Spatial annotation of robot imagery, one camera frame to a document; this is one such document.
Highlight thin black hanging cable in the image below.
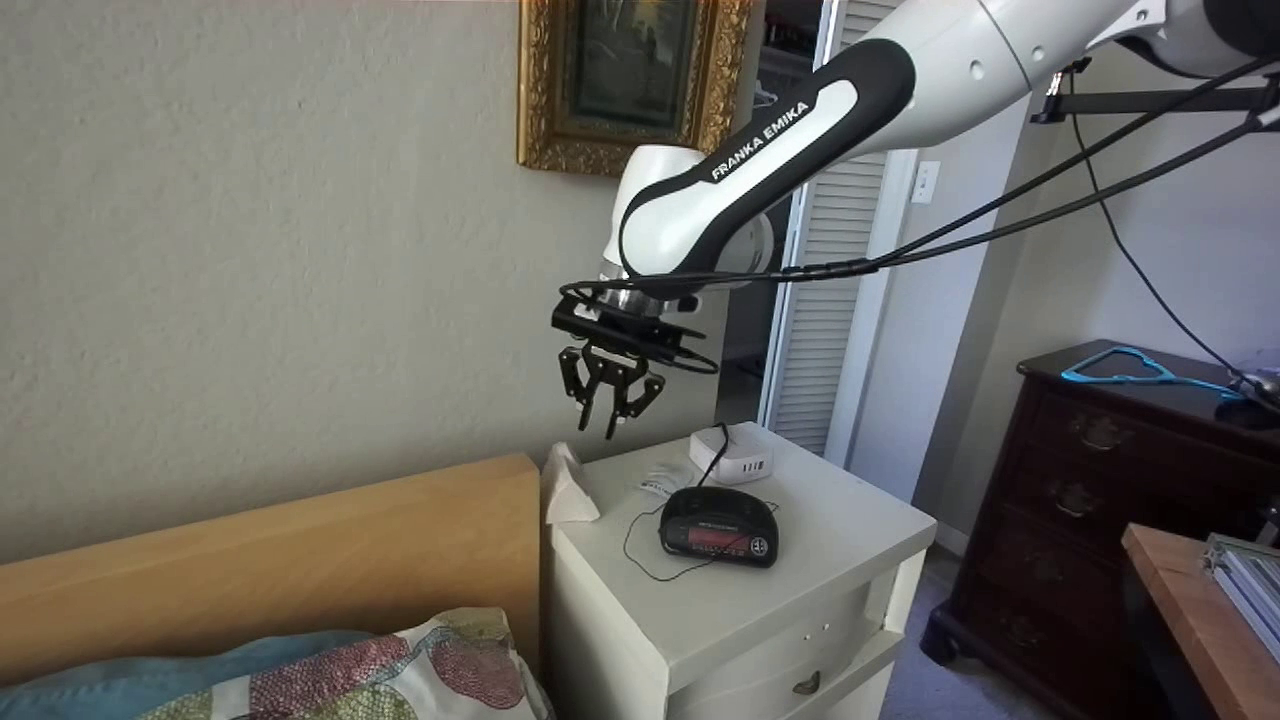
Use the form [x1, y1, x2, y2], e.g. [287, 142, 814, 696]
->
[1065, 113, 1280, 404]

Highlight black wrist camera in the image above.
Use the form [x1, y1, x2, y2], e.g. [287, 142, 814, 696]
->
[546, 291, 723, 379]

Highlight light wooden headboard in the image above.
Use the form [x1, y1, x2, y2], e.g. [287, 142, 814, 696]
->
[0, 454, 544, 694]

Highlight white louvered closet door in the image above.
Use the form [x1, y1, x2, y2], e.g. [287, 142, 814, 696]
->
[757, 0, 934, 464]

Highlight thin black antenna wire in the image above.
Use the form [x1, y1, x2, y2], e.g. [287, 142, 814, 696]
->
[619, 495, 710, 588]

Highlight blue cable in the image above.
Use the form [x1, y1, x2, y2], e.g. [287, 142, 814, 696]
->
[1056, 342, 1253, 400]

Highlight small black device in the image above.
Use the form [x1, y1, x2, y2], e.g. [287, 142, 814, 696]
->
[1213, 375, 1280, 434]

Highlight floral bedspread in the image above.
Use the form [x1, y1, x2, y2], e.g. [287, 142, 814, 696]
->
[135, 607, 555, 720]

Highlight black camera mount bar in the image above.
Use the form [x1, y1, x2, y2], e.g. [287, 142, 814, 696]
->
[1032, 80, 1280, 137]

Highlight blue pillow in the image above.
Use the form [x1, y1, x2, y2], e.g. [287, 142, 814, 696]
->
[0, 628, 365, 720]

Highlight grey book stack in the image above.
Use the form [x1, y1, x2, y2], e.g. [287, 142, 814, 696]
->
[1205, 532, 1280, 663]

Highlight white nightstand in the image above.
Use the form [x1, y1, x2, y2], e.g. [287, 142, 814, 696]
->
[537, 421, 941, 720]

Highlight wooden desk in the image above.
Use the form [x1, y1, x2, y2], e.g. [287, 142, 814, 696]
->
[1116, 520, 1280, 720]

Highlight dark wooden dresser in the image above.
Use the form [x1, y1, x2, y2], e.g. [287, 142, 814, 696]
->
[919, 338, 1280, 720]

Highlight gold framed picture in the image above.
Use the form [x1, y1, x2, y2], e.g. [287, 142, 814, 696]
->
[510, 0, 757, 187]

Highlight white plastic box device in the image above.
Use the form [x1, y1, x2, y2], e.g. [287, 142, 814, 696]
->
[541, 442, 605, 530]

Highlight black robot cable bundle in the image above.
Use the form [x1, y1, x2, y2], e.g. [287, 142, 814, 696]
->
[555, 58, 1280, 302]

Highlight black alarm clock radio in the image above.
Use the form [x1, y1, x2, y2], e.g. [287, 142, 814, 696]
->
[657, 484, 784, 573]

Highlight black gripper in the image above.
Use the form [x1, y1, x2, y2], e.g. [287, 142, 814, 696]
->
[555, 313, 685, 443]

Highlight thick black clock cord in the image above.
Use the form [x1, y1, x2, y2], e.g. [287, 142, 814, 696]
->
[691, 421, 736, 492]

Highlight white wall switch plate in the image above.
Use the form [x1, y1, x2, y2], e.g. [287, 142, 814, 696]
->
[908, 155, 944, 207]

